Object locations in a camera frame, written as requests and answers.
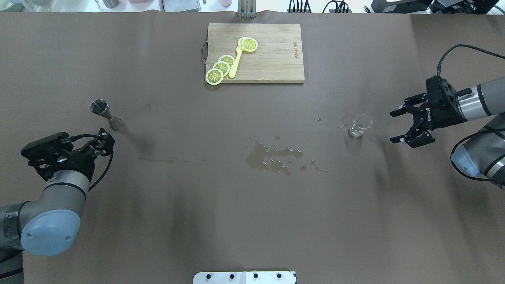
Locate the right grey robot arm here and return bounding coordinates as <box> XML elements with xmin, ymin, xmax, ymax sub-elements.
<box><xmin>390</xmin><ymin>76</ymin><xmax>505</xmax><ymax>189</ymax></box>

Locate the lemon slice on spoon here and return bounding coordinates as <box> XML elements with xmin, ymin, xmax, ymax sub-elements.
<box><xmin>238</xmin><ymin>37</ymin><xmax>259</xmax><ymax>52</ymax></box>

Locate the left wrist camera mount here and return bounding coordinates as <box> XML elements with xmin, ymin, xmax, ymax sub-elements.
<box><xmin>21</xmin><ymin>132</ymin><xmax>73</xmax><ymax>181</ymax></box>

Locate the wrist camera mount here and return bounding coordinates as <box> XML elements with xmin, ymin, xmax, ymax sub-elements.
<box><xmin>21</xmin><ymin>132</ymin><xmax>73</xmax><ymax>181</ymax></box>
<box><xmin>426</xmin><ymin>75</ymin><xmax>474</xmax><ymax>108</ymax></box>

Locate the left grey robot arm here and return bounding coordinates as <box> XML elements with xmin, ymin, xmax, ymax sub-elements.
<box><xmin>1</xmin><ymin>128</ymin><xmax>115</xmax><ymax>284</ymax></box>

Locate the small clear glass beaker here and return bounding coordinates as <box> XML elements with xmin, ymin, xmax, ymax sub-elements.
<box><xmin>348</xmin><ymin>114</ymin><xmax>373</xmax><ymax>137</ymax></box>

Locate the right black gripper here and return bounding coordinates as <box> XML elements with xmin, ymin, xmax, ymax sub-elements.
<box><xmin>389</xmin><ymin>93</ymin><xmax>466</xmax><ymax>148</ymax></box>

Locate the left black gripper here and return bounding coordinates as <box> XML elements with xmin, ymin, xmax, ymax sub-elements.
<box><xmin>59</xmin><ymin>128</ymin><xmax>115</xmax><ymax>182</ymax></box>

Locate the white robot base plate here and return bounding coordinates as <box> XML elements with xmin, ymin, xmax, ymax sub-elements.
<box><xmin>193</xmin><ymin>271</ymin><xmax>297</xmax><ymax>284</ymax></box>

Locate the yellow plastic spoon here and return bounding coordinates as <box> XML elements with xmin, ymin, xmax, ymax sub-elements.
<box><xmin>228</xmin><ymin>44</ymin><xmax>243</xmax><ymax>78</ymax></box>

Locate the spilled liquid puddle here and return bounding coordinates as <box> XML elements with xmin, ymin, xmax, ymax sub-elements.
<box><xmin>245</xmin><ymin>140</ymin><xmax>329</xmax><ymax>177</ymax></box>

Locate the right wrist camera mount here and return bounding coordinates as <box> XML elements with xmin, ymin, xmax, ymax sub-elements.
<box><xmin>426</xmin><ymin>75</ymin><xmax>474</xmax><ymax>108</ymax></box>

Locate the bamboo cutting board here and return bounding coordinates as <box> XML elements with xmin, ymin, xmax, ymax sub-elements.
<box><xmin>204</xmin><ymin>23</ymin><xmax>305</xmax><ymax>83</ymax></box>

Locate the steel measuring jigger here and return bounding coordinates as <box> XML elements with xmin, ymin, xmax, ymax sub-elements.
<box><xmin>90</xmin><ymin>99</ymin><xmax>125</xmax><ymax>131</ymax></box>

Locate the aluminium frame post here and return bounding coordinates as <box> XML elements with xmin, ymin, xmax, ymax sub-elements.
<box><xmin>237</xmin><ymin>0</ymin><xmax>257</xmax><ymax>18</ymax></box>

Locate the lemon slice front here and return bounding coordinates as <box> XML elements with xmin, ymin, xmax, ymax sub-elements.
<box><xmin>204</xmin><ymin>68</ymin><xmax>225</xmax><ymax>86</ymax></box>

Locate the lemon slice middle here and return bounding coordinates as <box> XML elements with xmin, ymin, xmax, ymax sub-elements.
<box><xmin>213</xmin><ymin>61</ymin><xmax>231</xmax><ymax>77</ymax></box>

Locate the lemon slice back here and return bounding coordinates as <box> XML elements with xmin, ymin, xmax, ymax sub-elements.
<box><xmin>219</xmin><ymin>54</ymin><xmax>235</xmax><ymax>67</ymax></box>

